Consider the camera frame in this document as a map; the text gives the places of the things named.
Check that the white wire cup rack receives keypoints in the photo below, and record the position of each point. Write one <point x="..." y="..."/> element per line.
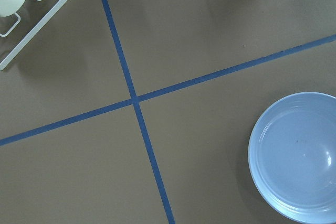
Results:
<point x="18" y="29"/>

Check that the blue ceramic plate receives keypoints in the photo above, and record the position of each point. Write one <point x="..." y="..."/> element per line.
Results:
<point x="291" y="157"/>

